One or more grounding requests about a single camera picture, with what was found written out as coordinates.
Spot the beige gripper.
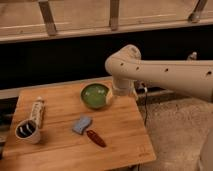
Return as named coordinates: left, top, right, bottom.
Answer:
left=106, top=77, right=137, bottom=104

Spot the white labelled bottle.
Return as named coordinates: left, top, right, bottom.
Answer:
left=30, top=97, right=45, bottom=128

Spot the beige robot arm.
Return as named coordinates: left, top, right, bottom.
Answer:
left=105, top=44, right=213, bottom=104

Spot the green ceramic bowl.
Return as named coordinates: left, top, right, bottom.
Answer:
left=81, top=83, right=111, bottom=110

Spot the blue sponge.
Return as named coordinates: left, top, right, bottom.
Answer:
left=72, top=116, right=92, bottom=135

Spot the small metal fixture on ledge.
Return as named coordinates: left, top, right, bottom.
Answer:
left=187, top=52, right=197, bottom=60

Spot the white cup with dark stripes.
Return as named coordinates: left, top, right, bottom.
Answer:
left=15, top=120, right=41, bottom=144

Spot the black cable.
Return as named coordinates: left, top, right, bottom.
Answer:
left=138, top=82, right=150, bottom=127

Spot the middle metal bracket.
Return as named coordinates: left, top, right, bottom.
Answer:
left=109, top=0, right=119, bottom=31

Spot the metal bracket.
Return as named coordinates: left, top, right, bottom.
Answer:
left=188, top=0, right=208, bottom=23
left=38, top=0, right=57, bottom=36
left=109, top=0, right=119, bottom=31

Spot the left metal bracket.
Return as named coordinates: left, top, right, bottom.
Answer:
left=38, top=0, right=57, bottom=36

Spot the right metal bracket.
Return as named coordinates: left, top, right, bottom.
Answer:
left=188, top=0, right=208, bottom=23

